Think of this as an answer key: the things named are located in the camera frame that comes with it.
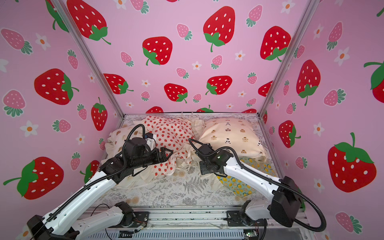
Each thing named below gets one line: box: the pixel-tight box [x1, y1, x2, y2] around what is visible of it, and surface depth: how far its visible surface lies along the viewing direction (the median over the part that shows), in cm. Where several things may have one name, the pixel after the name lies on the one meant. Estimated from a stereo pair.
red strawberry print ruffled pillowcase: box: [133, 116, 204, 176], surface depth 95 cm
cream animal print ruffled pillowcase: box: [192, 117, 267, 159], surface depth 83 cm
